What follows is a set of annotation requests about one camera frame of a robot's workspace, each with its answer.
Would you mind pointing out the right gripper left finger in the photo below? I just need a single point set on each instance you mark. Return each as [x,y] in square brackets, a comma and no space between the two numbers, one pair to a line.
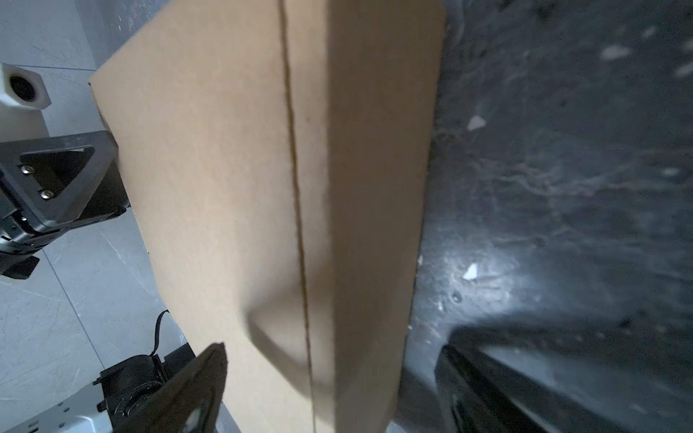
[181,393]

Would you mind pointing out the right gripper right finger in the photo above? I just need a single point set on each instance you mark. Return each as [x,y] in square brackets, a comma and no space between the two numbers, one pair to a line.
[470,401]

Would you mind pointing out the brown cardboard box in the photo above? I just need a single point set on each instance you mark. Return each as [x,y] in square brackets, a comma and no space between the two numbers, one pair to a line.
[275,156]

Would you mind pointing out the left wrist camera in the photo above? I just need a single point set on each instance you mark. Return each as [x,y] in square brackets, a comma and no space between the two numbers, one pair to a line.
[23,99]

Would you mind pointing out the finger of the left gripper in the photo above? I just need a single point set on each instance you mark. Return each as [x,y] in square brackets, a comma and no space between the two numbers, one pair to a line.
[60,183]

